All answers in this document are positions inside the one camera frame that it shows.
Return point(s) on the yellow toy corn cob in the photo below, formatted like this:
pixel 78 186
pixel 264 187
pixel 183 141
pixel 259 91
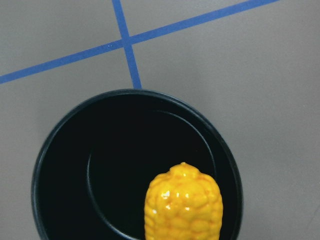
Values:
pixel 183 204

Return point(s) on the dark blue saucepan purple handle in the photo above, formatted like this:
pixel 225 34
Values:
pixel 94 168

